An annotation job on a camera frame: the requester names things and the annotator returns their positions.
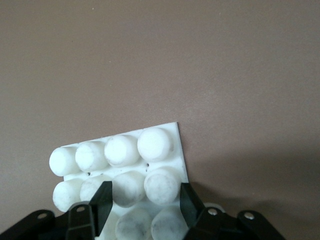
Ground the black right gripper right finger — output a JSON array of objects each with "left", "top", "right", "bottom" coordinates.
[{"left": 179, "top": 182, "right": 239, "bottom": 240}]

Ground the white studded base plate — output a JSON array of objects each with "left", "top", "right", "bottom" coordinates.
[{"left": 49, "top": 121, "right": 191, "bottom": 240}]

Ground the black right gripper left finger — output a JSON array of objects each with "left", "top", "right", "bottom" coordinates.
[{"left": 66, "top": 181, "right": 114, "bottom": 240}]

